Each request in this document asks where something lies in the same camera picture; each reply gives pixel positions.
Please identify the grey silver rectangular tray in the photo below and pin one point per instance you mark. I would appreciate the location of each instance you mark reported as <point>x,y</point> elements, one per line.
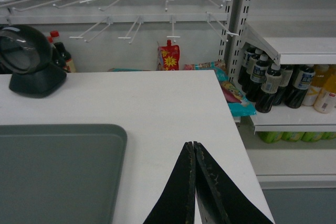
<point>60,173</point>

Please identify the white pegboard hook rack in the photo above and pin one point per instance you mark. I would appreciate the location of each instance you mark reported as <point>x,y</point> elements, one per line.
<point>101,14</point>

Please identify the red spout pouch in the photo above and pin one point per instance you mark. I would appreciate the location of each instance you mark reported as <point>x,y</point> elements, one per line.
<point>168,57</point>

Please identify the black barcode scanner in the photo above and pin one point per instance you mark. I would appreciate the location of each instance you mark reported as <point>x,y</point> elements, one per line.
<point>28,54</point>

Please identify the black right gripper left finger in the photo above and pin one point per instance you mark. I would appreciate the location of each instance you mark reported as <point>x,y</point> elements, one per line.
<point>176,203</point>

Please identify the white checkout counter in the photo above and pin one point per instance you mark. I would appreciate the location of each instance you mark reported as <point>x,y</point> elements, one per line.
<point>160,111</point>

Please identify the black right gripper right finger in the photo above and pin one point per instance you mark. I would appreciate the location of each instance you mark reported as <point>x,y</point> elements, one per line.
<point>219,199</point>

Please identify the white metal shelf unit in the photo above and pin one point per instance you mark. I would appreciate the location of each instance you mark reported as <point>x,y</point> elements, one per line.
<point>294,34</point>

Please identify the teal snack bag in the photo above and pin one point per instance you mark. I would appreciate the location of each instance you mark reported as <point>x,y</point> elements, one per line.
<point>238,104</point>

